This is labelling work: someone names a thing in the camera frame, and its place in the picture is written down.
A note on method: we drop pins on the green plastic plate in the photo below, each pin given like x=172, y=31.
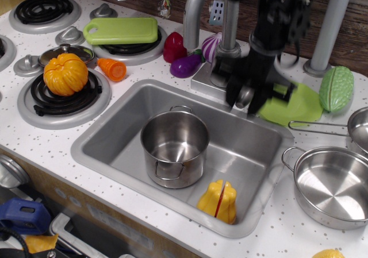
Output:
x=303, y=105

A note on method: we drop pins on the silver stove knob back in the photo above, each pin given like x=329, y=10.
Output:
x=103, y=11

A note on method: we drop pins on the back right stove burner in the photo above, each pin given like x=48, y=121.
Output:
x=133, y=54

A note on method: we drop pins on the yellow item bottom left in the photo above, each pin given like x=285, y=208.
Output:
x=40, y=243

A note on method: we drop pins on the left edge stove burner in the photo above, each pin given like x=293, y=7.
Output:
x=8, y=52

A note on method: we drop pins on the steel pot in sink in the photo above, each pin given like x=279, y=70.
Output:
x=175, y=144

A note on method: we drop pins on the purple white toy onion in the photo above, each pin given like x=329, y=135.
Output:
x=209, y=46

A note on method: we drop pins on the silver stove knob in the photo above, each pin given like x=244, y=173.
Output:
x=71, y=35
x=28, y=66
x=103, y=11

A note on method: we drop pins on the green cutting board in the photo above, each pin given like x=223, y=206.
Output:
x=134, y=30

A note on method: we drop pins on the silver stove knob front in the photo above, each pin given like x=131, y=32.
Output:
x=28, y=66

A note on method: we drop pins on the silver toy faucet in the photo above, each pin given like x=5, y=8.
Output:
x=204, y=80

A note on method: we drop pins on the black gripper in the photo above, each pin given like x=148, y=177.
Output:
x=257, y=71

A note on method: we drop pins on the blue clamp tool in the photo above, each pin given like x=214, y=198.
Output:
x=25, y=217

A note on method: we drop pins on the green toy bitter gourd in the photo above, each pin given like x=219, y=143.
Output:
x=336, y=89

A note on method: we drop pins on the purple toy eggplant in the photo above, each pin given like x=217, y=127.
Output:
x=186, y=67

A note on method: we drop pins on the silver stove knob middle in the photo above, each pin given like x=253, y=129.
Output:
x=71, y=35

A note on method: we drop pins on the red toy pepper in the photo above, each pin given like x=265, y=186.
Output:
x=173, y=48

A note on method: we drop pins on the silver faucet lever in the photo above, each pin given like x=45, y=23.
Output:
x=245, y=97

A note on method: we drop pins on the grey vertical post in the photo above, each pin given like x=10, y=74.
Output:
x=319, y=64

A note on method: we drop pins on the grey sink basin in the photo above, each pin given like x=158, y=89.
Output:
x=242, y=149

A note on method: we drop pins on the yellow toy lemon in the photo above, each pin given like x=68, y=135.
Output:
x=328, y=253

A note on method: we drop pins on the steel saucepan long handle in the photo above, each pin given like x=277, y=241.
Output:
x=355, y=131

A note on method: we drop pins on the orange toy pumpkin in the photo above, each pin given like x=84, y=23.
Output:
x=65, y=75

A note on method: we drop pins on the orange toy carrot piece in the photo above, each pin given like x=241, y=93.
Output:
x=113, y=69

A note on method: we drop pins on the yellow toy pepper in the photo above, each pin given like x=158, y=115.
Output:
x=219, y=201

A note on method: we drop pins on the silver oven knob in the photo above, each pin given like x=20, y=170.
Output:
x=12, y=174

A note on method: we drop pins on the back left stove burner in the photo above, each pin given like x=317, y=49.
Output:
x=44, y=16

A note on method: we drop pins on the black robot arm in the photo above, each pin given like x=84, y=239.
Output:
x=280, y=23

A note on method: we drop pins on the hanging clear ornament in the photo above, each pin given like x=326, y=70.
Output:
x=164, y=9

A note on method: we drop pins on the front black stove burner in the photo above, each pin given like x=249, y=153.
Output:
x=41, y=108

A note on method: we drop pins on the steel pan with loop handle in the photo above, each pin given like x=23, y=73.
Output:
x=331, y=186

